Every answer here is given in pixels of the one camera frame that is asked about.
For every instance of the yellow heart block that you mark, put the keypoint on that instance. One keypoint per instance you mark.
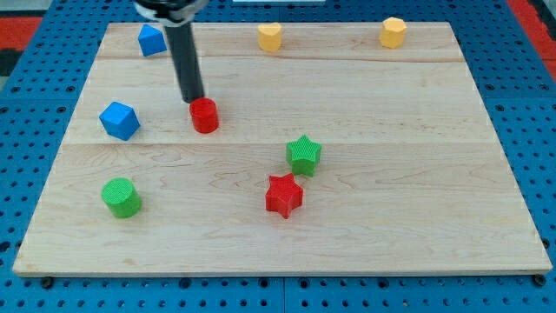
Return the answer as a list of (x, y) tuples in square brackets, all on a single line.
[(269, 36)]

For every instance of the yellow hexagon block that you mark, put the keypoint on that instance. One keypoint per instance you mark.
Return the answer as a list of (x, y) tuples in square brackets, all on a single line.
[(393, 30)]

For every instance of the blue pentagon block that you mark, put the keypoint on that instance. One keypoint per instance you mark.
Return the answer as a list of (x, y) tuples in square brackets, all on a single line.
[(151, 40)]

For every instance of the blue cube block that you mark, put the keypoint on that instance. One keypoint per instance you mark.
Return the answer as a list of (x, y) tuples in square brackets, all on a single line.
[(120, 121)]

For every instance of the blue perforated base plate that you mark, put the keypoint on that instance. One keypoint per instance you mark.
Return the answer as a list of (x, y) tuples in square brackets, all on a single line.
[(509, 53)]

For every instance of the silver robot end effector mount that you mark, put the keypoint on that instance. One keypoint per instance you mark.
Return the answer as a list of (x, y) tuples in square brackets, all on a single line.
[(170, 12)]

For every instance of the red cylinder block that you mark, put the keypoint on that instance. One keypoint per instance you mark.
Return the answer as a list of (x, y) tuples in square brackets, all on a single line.
[(204, 115)]

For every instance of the wooden board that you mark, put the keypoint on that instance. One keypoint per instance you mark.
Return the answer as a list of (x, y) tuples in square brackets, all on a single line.
[(412, 179)]

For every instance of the red star block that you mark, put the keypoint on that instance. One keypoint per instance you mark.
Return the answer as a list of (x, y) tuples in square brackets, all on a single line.
[(284, 195)]

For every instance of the green star block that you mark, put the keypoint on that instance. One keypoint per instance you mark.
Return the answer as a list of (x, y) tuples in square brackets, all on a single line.
[(303, 155)]

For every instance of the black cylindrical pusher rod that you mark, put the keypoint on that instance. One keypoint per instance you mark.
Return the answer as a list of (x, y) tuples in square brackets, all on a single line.
[(184, 55)]

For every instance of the green cylinder block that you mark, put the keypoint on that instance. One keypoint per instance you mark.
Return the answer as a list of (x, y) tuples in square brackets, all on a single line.
[(120, 196)]

